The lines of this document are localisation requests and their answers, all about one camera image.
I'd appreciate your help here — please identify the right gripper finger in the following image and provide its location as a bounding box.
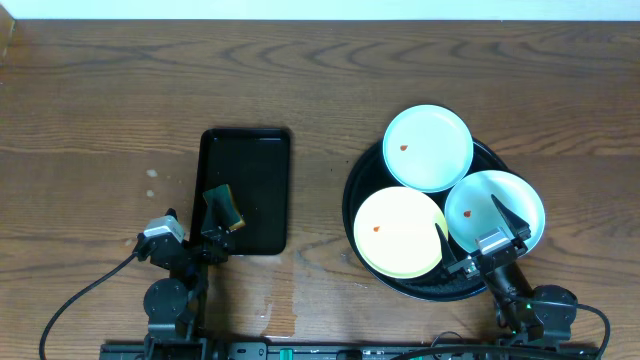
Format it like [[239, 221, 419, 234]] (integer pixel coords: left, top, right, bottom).
[[491, 194, 531, 240], [434, 223, 457, 269]]

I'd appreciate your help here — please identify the green and yellow sponge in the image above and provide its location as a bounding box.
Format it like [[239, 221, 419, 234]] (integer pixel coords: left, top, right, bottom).
[[205, 184, 246, 232]]

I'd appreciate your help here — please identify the light blue plate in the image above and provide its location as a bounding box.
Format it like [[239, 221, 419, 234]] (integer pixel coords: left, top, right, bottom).
[[444, 170, 546, 253], [382, 105, 474, 193]]

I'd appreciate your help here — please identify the yellow plate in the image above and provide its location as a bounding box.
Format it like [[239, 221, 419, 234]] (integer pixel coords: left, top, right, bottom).
[[353, 186, 448, 279]]

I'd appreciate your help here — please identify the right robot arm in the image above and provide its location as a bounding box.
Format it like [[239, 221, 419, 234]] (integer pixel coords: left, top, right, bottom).
[[436, 196, 577, 350]]

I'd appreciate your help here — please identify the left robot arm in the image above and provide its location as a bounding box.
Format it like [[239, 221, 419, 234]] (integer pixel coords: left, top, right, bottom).
[[134, 185, 245, 359]]

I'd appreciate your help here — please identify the black rectangular tray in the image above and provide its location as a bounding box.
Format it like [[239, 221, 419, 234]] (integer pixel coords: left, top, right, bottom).
[[190, 128, 291, 255]]

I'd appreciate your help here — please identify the black round tray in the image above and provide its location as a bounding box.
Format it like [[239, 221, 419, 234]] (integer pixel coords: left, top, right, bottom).
[[342, 139, 509, 302]]

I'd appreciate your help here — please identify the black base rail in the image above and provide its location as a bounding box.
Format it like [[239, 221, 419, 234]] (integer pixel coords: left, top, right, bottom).
[[98, 340, 601, 360]]

